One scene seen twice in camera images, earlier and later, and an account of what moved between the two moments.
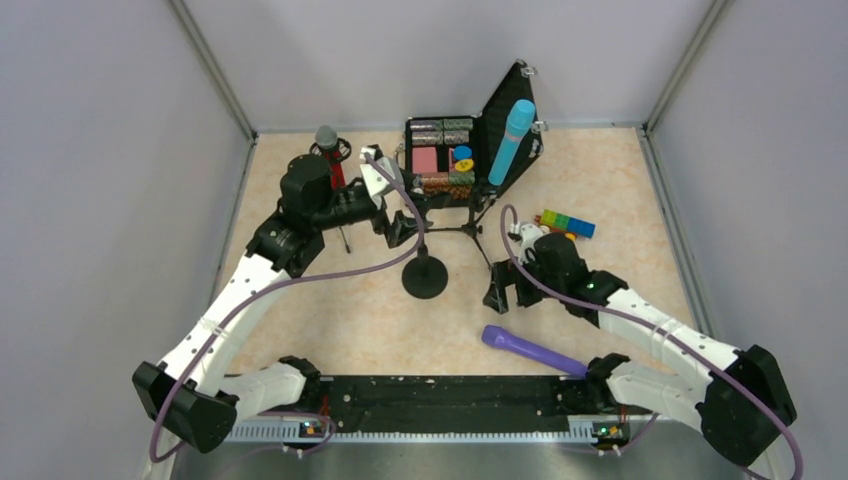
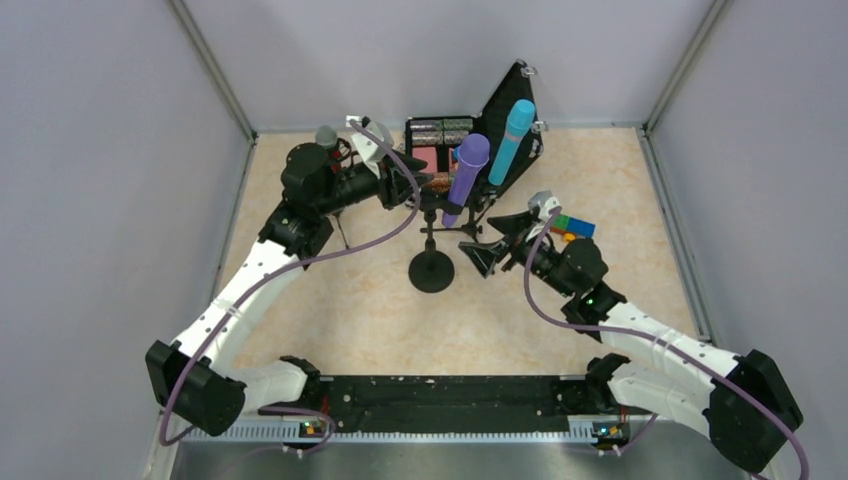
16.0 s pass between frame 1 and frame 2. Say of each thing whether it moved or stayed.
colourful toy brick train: stayed
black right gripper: moved
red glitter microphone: stayed
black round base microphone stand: moved
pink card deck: stayed
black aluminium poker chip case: stayed
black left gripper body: moved
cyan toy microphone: stayed
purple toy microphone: moved
